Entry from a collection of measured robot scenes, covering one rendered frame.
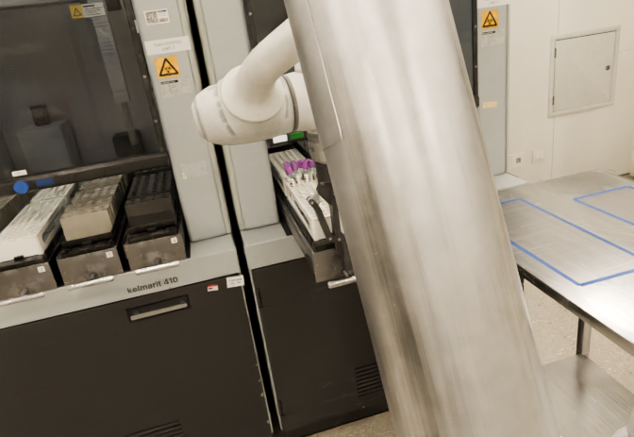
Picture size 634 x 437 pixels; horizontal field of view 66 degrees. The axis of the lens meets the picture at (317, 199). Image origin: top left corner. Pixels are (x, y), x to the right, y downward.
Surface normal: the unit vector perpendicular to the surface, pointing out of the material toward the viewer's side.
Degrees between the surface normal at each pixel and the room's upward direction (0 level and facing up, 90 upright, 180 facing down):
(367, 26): 71
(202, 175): 90
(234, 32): 90
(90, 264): 90
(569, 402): 0
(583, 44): 90
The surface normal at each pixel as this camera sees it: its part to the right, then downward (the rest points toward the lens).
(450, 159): 0.30, -0.08
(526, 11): 0.26, 0.31
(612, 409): -0.13, -0.93
